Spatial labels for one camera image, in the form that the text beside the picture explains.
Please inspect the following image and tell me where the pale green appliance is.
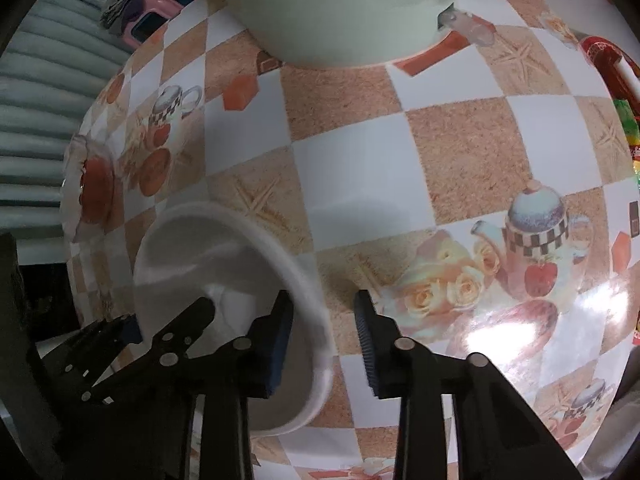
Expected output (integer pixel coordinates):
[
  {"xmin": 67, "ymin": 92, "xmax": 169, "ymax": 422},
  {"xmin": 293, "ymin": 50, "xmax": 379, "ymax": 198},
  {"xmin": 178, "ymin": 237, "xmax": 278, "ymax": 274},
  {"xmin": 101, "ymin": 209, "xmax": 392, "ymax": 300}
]
[{"xmin": 194, "ymin": 0, "xmax": 566, "ymax": 71}]

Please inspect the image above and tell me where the patterned checkered tablecloth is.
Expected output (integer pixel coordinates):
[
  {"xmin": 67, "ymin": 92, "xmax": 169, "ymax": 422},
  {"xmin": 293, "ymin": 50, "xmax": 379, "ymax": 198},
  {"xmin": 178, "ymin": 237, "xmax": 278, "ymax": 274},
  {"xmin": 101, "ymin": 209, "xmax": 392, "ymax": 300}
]
[{"xmin": 67, "ymin": 0, "xmax": 639, "ymax": 479}]

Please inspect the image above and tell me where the pale green curtain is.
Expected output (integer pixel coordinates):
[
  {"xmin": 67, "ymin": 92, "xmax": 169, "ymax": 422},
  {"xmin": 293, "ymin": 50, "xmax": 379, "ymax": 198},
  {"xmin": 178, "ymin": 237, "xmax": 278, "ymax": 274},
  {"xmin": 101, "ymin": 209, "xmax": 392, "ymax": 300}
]
[{"xmin": 1, "ymin": 0, "xmax": 131, "ymax": 266}]

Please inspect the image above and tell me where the red packaged snack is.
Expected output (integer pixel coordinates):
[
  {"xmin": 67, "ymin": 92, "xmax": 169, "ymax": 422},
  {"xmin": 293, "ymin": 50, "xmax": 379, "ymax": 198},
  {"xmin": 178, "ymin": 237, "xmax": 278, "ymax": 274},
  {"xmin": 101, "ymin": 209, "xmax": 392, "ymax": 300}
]
[{"xmin": 579, "ymin": 36, "xmax": 639, "ymax": 118}]

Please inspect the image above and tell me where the pink plastic stool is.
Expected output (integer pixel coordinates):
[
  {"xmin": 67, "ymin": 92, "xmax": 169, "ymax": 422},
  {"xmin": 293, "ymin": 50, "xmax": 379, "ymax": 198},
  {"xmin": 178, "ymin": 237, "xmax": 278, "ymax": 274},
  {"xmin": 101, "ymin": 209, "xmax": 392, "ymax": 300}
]
[{"xmin": 122, "ymin": 0, "xmax": 192, "ymax": 49}]

